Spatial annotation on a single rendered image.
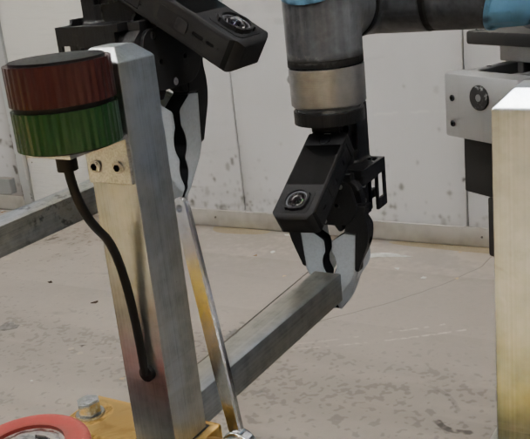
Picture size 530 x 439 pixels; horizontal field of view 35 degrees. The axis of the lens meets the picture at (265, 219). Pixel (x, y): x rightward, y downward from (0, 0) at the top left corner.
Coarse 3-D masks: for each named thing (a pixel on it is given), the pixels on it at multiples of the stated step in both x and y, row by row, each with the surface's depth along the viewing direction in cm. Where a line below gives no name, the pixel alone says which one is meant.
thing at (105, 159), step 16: (16, 64) 45; (32, 64) 44; (48, 64) 44; (112, 96) 48; (16, 112) 46; (32, 112) 45; (48, 112) 45; (112, 144) 50; (128, 144) 50; (64, 160) 48; (96, 160) 51; (112, 160) 51; (128, 160) 50; (96, 176) 52; (112, 176) 51; (128, 176) 51; (80, 208) 49; (96, 224) 50; (112, 240) 51; (112, 256) 52; (128, 288) 53; (128, 304) 53; (144, 352) 54; (144, 368) 55
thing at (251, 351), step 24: (312, 288) 84; (336, 288) 86; (264, 312) 79; (288, 312) 79; (312, 312) 82; (240, 336) 75; (264, 336) 74; (288, 336) 78; (240, 360) 71; (264, 360) 74; (240, 384) 71; (216, 408) 68
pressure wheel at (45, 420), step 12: (24, 420) 55; (36, 420) 55; (48, 420) 55; (60, 420) 55; (72, 420) 55; (0, 432) 54; (12, 432) 54; (24, 432) 54; (36, 432) 54; (48, 432) 54; (60, 432) 54; (72, 432) 53; (84, 432) 53
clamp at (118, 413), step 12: (108, 408) 63; (120, 408) 63; (96, 420) 62; (108, 420) 61; (120, 420) 61; (132, 420) 61; (96, 432) 60; (108, 432) 60; (120, 432) 60; (132, 432) 60; (204, 432) 59; (216, 432) 59
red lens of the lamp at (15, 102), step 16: (64, 64) 44; (80, 64) 45; (96, 64) 45; (16, 80) 45; (32, 80) 44; (48, 80) 44; (64, 80) 44; (80, 80) 45; (96, 80) 45; (112, 80) 47; (16, 96) 45; (32, 96) 45; (48, 96) 44; (64, 96) 45; (80, 96) 45; (96, 96) 46
